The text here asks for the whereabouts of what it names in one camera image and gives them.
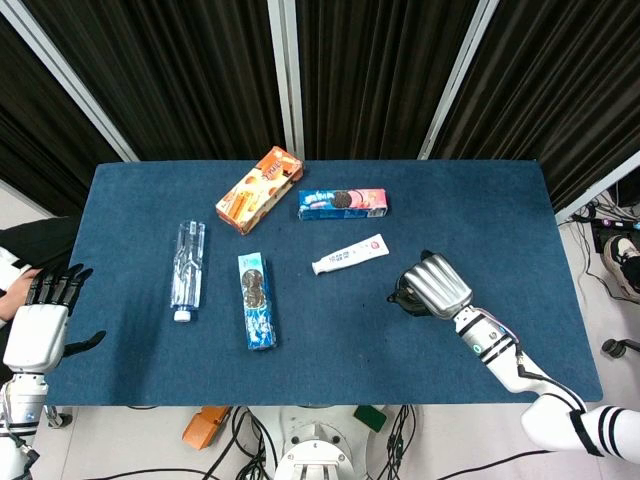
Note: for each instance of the green box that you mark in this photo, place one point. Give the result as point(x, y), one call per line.
point(371, 416)

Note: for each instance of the white toothpaste tube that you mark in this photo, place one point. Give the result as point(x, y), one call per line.
point(350, 255)

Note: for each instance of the blue cookie sleeve pack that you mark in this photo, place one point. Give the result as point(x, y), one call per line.
point(256, 300)

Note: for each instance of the person in black clothes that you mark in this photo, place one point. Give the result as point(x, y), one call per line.
point(22, 250)

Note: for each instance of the grey metal frame post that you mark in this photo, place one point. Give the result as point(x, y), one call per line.
point(65, 75)
point(457, 75)
point(597, 192)
point(286, 75)

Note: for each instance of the black curtain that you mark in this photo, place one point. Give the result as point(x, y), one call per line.
point(165, 75)

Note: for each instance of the black round container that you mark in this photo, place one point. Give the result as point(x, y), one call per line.
point(406, 297)

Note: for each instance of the orange biscuit box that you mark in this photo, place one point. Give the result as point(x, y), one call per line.
point(260, 190)

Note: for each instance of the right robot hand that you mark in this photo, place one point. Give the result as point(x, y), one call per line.
point(437, 287)

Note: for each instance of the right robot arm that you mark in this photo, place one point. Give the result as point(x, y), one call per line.
point(535, 390)

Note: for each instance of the orange device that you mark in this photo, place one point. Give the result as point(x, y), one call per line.
point(205, 425)

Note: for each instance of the blue pink cookie box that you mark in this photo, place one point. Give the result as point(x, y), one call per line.
point(345, 204)

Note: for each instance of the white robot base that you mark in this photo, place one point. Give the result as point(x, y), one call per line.
point(317, 450)

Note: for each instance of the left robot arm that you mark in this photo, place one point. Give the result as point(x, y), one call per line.
point(17, 420)

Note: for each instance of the black office chair base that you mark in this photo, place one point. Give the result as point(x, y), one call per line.
point(620, 346)

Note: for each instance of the white black sneaker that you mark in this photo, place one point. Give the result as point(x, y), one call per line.
point(622, 265)

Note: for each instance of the blue table cloth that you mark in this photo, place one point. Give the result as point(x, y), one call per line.
point(320, 360)

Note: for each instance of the clear plastic water bottle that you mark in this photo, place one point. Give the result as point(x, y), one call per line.
point(188, 267)

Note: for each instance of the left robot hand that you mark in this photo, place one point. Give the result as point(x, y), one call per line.
point(37, 332)

